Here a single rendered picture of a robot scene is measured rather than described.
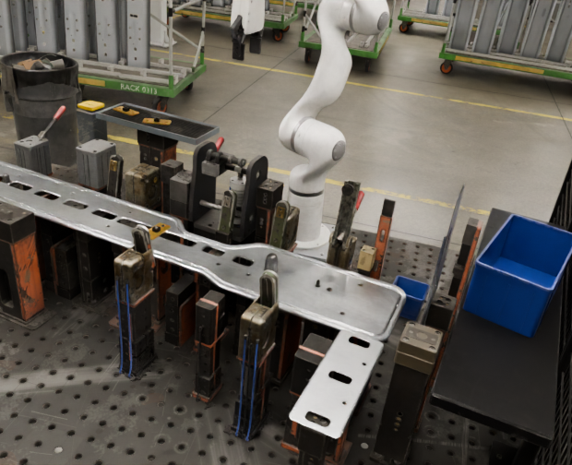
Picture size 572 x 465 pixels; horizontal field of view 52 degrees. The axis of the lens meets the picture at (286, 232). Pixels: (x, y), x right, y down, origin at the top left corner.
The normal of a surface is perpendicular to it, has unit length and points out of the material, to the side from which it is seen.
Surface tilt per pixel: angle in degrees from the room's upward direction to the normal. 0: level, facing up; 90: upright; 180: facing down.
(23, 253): 90
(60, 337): 0
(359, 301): 0
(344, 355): 0
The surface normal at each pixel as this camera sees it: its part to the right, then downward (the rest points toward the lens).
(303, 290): 0.09, -0.86
